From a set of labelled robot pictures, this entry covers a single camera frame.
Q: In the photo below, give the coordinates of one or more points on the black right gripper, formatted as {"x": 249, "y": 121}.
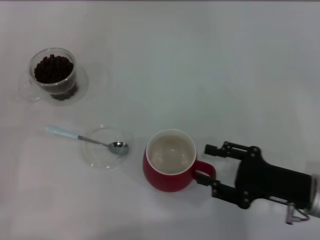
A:
{"x": 270, "y": 182}

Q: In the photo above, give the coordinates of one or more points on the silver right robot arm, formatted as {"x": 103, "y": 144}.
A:
{"x": 316, "y": 197}

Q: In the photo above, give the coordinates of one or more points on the clear glass cup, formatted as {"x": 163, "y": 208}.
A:
{"x": 71, "y": 77}

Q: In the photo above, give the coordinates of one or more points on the red ceramic mug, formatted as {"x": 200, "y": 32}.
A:
{"x": 165, "y": 183}

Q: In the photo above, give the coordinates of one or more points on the clear glass saucer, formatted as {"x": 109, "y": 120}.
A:
{"x": 83, "y": 82}
{"x": 100, "y": 160}

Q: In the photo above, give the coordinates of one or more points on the coffee beans pile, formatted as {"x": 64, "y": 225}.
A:
{"x": 52, "y": 70}

